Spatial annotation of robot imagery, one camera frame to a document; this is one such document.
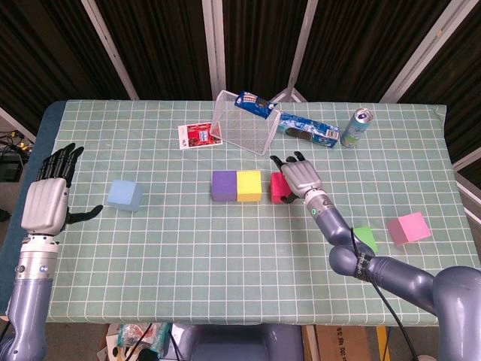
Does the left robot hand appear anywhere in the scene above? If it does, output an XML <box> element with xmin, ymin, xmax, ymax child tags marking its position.
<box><xmin>20</xmin><ymin>142</ymin><xmax>104</xmax><ymax>236</ymax></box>

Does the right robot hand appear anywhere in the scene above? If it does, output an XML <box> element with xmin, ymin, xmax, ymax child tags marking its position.
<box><xmin>269</xmin><ymin>150</ymin><xmax>324</xmax><ymax>205</ymax></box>

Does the magenta foam cube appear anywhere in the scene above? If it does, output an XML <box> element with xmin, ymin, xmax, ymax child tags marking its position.
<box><xmin>269</xmin><ymin>171</ymin><xmax>298</xmax><ymax>205</ymax></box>

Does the yellow foam cube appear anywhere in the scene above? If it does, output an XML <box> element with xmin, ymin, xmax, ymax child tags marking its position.
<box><xmin>235</xmin><ymin>170</ymin><xmax>263</xmax><ymax>204</ymax></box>

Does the purple foam cube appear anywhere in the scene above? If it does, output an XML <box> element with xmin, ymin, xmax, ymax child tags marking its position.
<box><xmin>210</xmin><ymin>170</ymin><xmax>238</xmax><ymax>202</ymax></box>

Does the green foam cube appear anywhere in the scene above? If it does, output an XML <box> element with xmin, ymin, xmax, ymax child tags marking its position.
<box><xmin>352</xmin><ymin>226</ymin><xmax>379</xmax><ymax>253</ymax></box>

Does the long blue cookie package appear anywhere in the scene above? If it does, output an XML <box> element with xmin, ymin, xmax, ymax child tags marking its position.
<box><xmin>276</xmin><ymin>111</ymin><xmax>341</xmax><ymax>148</ymax></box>

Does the light blue drink can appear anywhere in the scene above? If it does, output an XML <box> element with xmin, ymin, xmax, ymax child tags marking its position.
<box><xmin>340</xmin><ymin>108</ymin><xmax>375</xmax><ymax>149</ymax></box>

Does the light blue foam cube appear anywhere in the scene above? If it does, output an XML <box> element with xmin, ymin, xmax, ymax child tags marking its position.
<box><xmin>106</xmin><ymin>179</ymin><xmax>144</xmax><ymax>214</ymax></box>

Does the small blue cookie packet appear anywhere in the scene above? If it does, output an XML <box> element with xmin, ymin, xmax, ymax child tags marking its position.
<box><xmin>234</xmin><ymin>89</ymin><xmax>278</xmax><ymax>120</ymax></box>

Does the red and white card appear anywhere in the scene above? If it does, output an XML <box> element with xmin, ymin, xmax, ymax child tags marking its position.
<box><xmin>177</xmin><ymin>121</ymin><xmax>223</xmax><ymax>151</ymax></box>

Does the light pink foam cube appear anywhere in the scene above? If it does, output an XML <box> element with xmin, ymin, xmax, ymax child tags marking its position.
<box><xmin>386</xmin><ymin>211</ymin><xmax>431</xmax><ymax>247</ymax></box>

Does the green checked tablecloth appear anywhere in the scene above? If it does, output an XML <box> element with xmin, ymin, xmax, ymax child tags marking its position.
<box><xmin>44</xmin><ymin>98</ymin><xmax>461</xmax><ymax>327</ymax></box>

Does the plastic bag with items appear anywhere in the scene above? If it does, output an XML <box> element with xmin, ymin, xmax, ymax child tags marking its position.
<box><xmin>97</xmin><ymin>322</ymin><xmax>174</xmax><ymax>361</ymax></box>

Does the brown cardboard box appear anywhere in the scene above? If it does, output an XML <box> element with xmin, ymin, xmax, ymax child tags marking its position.
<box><xmin>314</xmin><ymin>325</ymin><xmax>380</xmax><ymax>361</ymax></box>

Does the grey robot torso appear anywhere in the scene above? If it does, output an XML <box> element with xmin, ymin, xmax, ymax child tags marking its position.
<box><xmin>174</xmin><ymin>323</ymin><xmax>306</xmax><ymax>361</ymax></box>

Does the black equipment with cables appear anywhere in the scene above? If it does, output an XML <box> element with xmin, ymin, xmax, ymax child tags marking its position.
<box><xmin>0</xmin><ymin>127</ymin><xmax>33</xmax><ymax>181</ymax></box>

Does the white wire mesh basket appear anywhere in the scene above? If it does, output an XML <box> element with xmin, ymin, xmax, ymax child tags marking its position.
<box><xmin>209</xmin><ymin>89</ymin><xmax>283</xmax><ymax>156</ymax></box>

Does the white frame post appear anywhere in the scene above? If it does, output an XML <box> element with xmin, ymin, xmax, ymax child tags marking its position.
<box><xmin>0</xmin><ymin>106</ymin><xmax>38</xmax><ymax>144</ymax></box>
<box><xmin>201</xmin><ymin>0</ymin><xmax>227</xmax><ymax>102</ymax></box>
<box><xmin>452</xmin><ymin>148</ymin><xmax>481</xmax><ymax>172</ymax></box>
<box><xmin>378</xmin><ymin>0</ymin><xmax>465</xmax><ymax>103</ymax></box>
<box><xmin>454</xmin><ymin>171</ymin><xmax>481</xmax><ymax>223</ymax></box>
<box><xmin>80</xmin><ymin>0</ymin><xmax>141</xmax><ymax>101</ymax></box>
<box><xmin>270</xmin><ymin>0</ymin><xmax>319</xmax><ymax>103</ymax></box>

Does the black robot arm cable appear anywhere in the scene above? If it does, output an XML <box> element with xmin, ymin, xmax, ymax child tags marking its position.
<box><xmin>347</xmin><ymin>226</ymin><xmax>420</xmax><ymax>361</ymax></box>

